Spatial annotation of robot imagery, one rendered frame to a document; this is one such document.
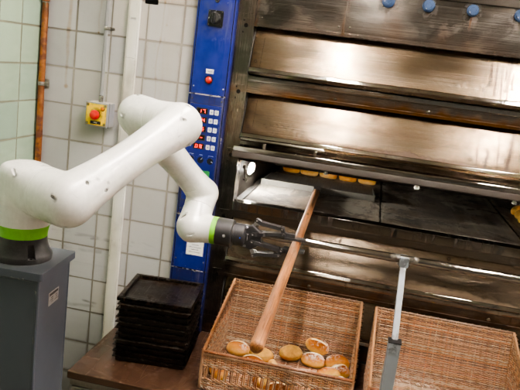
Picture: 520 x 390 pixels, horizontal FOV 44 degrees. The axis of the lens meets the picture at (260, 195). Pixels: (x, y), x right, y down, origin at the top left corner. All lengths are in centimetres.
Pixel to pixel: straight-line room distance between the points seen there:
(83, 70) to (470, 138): 159
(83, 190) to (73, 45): 139
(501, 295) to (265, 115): 117
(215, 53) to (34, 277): 130
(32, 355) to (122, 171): 51
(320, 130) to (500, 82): 69
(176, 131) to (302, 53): 98
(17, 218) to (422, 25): 163
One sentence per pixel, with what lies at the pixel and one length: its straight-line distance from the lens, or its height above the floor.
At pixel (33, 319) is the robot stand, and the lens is 169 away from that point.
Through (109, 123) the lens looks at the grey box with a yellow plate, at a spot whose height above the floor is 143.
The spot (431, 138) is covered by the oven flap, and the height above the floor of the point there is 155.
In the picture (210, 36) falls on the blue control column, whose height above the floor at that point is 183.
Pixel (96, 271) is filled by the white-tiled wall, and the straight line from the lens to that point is 295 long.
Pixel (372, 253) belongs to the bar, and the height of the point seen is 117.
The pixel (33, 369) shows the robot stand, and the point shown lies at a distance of 175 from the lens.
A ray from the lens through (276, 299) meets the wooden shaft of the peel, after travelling 157.
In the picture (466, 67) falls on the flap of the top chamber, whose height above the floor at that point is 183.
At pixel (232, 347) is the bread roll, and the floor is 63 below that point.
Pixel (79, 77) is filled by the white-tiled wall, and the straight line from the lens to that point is 283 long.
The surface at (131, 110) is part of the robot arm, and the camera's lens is 185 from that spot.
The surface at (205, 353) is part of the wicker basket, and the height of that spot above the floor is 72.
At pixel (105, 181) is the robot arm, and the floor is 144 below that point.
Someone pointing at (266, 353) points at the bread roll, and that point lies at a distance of 260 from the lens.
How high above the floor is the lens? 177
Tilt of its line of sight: 12 degrees down
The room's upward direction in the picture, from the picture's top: 7 degrees clockwise
